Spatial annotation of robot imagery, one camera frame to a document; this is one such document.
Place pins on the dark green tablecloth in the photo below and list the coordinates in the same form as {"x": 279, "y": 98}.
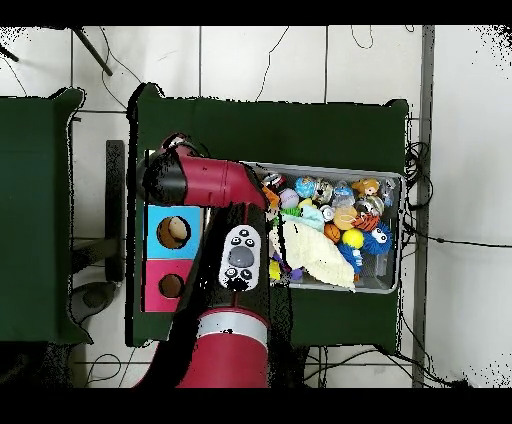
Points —
{"x": 300, "y": 132}
{"x": 32, "y": 220}

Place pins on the orange striped tiger plush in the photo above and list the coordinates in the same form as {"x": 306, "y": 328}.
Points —
{"x": 366, "y": 222}

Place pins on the orange plastic building block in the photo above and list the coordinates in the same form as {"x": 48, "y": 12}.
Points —
{"x": 271, "y": 196}

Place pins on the cream knitted cloth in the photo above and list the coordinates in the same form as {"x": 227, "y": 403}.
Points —
{"x": 320, "y": 256}

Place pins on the wooden three-hole sorting box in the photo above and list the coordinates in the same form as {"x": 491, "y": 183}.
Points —
{"x": 160, "y": 248}

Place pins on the mint green cloth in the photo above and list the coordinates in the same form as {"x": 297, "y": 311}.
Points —
{"x": 312, "y": 216}

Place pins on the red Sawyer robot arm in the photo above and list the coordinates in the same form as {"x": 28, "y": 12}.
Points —
{"x": 212, "y": 184}

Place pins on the black tripod leg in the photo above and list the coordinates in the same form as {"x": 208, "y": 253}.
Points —
{"x": 92, "y": 51}
{"x": 8, "y": 53}

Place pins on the silver mesh bin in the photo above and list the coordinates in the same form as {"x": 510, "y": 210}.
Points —
{"x": 380, "y": 276}

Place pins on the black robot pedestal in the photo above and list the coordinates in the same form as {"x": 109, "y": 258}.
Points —
{"x": 294, "y": 368}

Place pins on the white baseball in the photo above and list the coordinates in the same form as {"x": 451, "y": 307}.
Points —
{"x": 288, "y": 198}

